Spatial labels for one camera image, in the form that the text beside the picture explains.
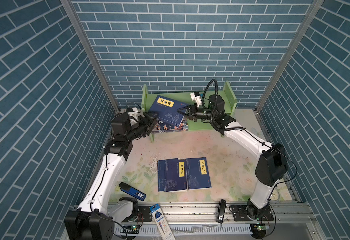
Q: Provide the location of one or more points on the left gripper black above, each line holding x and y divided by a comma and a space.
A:
148, 126

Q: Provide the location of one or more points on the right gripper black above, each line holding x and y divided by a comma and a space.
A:
193, 113

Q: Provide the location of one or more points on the colourful illustrated book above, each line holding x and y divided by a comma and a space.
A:
163, 127

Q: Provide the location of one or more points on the dark blue book yellow label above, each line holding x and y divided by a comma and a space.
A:
175, 176

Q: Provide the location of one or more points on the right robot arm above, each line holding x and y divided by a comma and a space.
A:
271, 160

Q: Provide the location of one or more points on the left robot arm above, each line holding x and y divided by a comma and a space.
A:
92, 220

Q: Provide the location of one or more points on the blue handheld device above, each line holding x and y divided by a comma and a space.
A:
126, 188

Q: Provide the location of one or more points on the black remote stick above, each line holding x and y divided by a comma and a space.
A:
221, 211

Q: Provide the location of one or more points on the blue white packaged box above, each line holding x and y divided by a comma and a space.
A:
161, 222

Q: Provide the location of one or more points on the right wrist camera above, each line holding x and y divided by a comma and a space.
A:
196, 97

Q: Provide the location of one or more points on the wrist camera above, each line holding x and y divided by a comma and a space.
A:
133, 111
196, 97

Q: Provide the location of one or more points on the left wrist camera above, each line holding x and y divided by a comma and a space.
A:
133, 111

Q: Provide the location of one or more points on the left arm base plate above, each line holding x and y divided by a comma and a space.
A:
142, 215

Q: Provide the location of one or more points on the aluminium rail frame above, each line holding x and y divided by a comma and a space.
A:
200, 219

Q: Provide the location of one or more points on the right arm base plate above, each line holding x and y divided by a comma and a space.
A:
243, 213

